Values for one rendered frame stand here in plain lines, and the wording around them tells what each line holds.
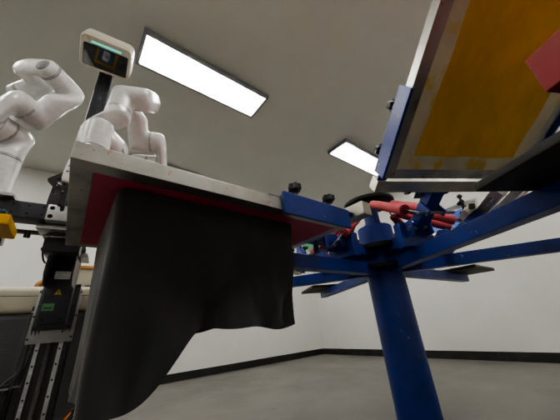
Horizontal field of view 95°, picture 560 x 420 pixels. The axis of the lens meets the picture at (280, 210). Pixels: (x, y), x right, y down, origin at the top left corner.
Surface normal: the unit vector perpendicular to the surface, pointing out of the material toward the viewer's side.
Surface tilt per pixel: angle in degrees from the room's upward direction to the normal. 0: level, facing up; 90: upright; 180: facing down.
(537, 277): 90
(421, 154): 148
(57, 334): 90
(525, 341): 90
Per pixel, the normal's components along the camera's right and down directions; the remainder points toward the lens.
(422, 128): 0.13, 0.55
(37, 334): 0.52, -0.39
